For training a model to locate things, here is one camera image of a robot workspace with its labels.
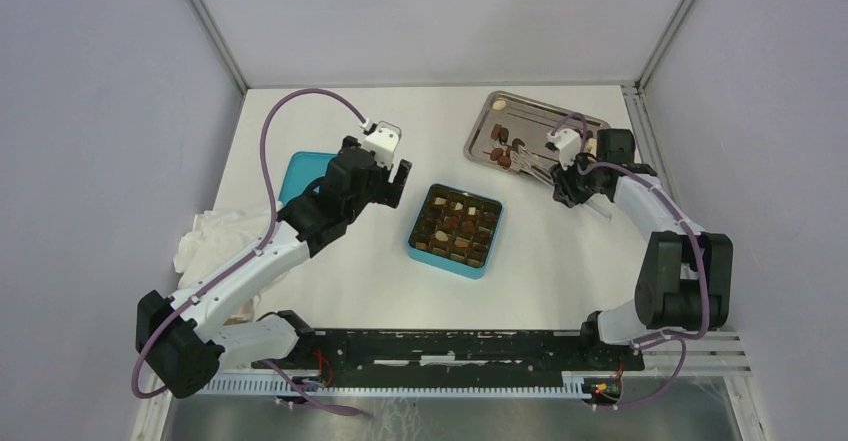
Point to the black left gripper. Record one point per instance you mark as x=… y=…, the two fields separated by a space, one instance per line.
x=389 y=192

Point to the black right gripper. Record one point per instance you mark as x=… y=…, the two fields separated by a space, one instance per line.
x=563 y=191

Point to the steel serving tongs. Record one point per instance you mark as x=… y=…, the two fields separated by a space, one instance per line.
x=525 y=161

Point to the teal chocolate box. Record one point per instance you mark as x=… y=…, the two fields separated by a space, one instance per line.
x=455 y=231

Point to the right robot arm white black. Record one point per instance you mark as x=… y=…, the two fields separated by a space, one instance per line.
x=683 y=286

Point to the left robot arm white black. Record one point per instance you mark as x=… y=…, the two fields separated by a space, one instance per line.
x=183 y=339

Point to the steel tray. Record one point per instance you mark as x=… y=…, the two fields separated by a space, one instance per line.
x=523 y=122

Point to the teal box lid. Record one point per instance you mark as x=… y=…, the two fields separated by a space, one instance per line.
x=303 y=168

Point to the white cloth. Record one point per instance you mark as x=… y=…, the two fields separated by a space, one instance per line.
x=216 y=237

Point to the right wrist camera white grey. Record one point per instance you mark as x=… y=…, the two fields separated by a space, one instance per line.
x=568 y=144

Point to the wrist camera white grey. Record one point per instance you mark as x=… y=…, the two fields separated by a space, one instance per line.
x=568 y=144
x=381 y=139

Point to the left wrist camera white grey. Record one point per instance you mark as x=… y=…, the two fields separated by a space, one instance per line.
x=381 y=139

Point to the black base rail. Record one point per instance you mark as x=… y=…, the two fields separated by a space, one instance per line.
x=357 y=358

